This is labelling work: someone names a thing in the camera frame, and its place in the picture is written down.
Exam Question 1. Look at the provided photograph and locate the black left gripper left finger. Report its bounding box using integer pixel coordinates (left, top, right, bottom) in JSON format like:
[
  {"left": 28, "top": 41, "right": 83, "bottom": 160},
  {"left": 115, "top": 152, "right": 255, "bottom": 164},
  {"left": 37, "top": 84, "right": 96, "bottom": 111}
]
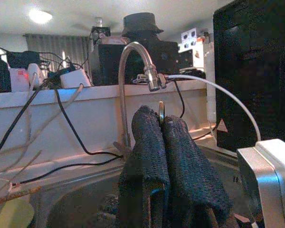
[{"left": 120, "top": 106, "right": 171, "bottom": 228}]

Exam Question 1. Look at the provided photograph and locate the black power cable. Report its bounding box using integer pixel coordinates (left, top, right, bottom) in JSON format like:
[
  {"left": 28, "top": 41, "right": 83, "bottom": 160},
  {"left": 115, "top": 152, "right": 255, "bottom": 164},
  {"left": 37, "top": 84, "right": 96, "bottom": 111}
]
[
  {"left": 13, "top": 156, "right": 121, "bottom": 186},
  {"left": 174, "top": 80, "right": 186, "bottom": 119},
  {"left": 0, "top": 82, "right": 49, "bottom": 162},
  {"left": 55, "top": 88, "right": 123, "bottom": 159}
]

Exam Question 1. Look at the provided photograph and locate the grey curtain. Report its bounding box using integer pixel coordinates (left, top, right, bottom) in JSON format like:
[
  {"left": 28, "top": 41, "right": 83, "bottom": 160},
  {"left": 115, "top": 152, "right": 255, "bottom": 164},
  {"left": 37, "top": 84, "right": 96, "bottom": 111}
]
[{"left": 23, "top": 34, "right": 93, "bottom": 72}]

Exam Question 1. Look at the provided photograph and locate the brown wooden chopstick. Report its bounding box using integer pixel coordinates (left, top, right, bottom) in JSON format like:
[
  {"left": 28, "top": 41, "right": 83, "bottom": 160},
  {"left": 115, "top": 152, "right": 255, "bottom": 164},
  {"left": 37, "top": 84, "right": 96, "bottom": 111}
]
[{"left": 0, "top": 185, "right": 42, "bottom": 206}]

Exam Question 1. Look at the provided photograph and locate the black bucket hat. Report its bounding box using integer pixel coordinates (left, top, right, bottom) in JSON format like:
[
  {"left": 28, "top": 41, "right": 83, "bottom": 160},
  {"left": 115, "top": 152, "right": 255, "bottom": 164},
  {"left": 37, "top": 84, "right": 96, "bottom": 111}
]
[{"left": 121, "top": 12, "right": 164, "bottom": 38}]

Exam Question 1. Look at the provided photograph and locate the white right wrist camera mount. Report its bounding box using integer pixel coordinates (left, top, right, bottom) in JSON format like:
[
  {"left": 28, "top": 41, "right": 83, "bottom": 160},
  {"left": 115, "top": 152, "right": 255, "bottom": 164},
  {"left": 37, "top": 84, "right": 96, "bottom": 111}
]
[{"left": 236, "top": 139, "right": 285, "bottom": 228}]

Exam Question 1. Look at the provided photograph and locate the green plate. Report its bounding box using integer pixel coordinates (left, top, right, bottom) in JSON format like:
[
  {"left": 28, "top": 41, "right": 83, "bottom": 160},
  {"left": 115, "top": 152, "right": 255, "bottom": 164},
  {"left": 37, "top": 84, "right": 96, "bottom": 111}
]
[{"left": 0, "top": 198, "right": 35, "bottom": 228}]

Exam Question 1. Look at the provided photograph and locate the black electronic device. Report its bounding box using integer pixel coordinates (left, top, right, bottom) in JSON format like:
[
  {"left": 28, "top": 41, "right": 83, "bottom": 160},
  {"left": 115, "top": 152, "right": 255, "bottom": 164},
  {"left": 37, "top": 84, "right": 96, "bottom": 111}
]
[{"left": 7, "top": 51, "right": 41, "bottom": 69}]

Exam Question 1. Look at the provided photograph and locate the white box red label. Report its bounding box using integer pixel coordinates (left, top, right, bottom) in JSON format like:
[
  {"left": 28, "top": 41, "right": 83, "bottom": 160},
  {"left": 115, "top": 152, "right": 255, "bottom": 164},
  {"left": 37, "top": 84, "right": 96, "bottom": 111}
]
[{"left": 9, "top": 67, "right": 30, "bottom": 92}]

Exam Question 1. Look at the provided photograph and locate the round ceiling lamp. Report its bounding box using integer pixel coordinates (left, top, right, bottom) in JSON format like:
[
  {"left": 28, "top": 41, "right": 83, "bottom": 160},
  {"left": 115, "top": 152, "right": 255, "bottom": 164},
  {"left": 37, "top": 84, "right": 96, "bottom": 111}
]
[{"left": 28, "top": 8, "right": 53, "bottom": 24}]

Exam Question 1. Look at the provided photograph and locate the white cable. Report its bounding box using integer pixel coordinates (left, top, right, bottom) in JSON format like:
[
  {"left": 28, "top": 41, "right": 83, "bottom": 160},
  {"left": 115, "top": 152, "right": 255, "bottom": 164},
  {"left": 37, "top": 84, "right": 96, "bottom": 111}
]
[{"left": 0, "top": 83, "right": 84, "bottom": 155}]

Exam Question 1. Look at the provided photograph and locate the tall black appliance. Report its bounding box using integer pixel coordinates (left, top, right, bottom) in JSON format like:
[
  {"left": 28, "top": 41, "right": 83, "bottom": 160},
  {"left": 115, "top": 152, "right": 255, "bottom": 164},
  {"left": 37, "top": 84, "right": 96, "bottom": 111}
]
[{"left": 212, "top": 0, "right": 285, "bottom": 152}]

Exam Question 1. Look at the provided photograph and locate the silver metal utensil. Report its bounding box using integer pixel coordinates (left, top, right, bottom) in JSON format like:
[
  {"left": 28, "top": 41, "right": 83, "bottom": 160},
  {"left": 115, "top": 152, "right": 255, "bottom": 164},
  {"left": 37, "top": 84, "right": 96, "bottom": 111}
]
[{"left": 158, "top": 101, "right": 166, "bottom": 122}]

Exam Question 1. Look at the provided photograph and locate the white faucet hose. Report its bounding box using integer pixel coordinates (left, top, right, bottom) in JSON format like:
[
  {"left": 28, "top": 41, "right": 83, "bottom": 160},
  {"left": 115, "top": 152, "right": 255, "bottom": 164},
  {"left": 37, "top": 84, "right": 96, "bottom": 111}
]
[{"left": 165, "top": 74, "right": 262, "bottom": 143}]

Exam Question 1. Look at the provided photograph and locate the ceiling fan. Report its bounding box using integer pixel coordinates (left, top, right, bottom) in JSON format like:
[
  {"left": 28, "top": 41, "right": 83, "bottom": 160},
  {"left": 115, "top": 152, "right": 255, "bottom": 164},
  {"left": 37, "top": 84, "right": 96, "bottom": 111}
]
[{"left": 71, "top": 16, "right": 119, "bottom": 30}]

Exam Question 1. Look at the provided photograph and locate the white shelf with items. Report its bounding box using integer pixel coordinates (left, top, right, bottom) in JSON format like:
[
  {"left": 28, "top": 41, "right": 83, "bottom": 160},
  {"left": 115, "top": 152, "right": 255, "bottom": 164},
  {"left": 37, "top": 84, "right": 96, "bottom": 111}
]
[{"left": 178, "top": 27, "right": 214, "bottom": 69}]

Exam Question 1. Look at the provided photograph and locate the white power adapter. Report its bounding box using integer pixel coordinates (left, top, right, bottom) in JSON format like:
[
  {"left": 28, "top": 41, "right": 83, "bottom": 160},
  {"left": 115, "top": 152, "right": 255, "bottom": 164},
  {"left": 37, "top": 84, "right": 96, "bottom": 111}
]
[
  {"left": 27, "top": 63, "right": 45, "bottom": 87},
  {"left": 59, "top": 68, "right": 92, "bottom": 88}
]

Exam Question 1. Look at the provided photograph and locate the person in black clothes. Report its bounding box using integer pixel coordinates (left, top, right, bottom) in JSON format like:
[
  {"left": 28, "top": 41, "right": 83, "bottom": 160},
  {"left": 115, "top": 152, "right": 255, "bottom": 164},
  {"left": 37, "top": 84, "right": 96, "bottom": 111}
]
[{"left": 97, "top": 30, "right": 181, "bottom": 86}]

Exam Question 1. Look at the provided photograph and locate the silver gooseneck faucet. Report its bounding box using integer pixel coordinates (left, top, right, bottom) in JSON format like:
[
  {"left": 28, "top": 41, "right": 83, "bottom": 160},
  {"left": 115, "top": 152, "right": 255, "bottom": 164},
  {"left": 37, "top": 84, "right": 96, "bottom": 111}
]
[{"left": 113, "top": 41, "right": 168, "bottom": 162}]

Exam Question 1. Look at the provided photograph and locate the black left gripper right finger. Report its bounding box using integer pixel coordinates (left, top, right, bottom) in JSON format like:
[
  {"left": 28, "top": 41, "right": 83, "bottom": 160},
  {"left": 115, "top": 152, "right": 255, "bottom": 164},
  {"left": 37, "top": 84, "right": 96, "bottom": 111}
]
[{"left": 161, "top": 115, "right": 233, "bottom": 228}]

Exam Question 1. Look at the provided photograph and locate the stainless steel sink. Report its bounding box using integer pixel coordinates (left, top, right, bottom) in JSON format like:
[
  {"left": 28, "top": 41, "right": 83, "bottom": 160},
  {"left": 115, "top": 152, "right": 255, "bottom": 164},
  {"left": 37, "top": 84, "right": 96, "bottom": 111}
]
[{"left": 28, "top": 144, "right": 252, "bottom": 228}]

